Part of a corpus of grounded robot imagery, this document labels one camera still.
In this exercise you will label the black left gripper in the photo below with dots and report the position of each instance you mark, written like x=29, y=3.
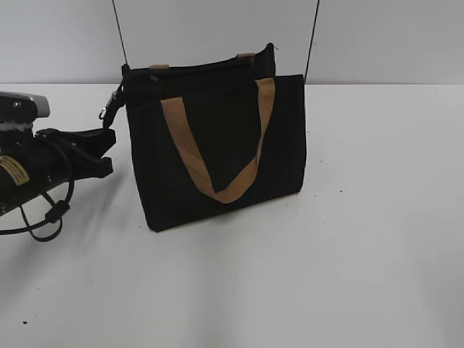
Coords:
x=54, y=157

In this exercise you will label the black tote bag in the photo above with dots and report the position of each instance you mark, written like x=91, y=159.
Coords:
x=211, y=139

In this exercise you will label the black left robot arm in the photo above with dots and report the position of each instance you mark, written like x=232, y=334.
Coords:
x=13, y=175

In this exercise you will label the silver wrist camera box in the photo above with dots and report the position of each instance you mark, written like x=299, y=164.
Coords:
x=23, y=108

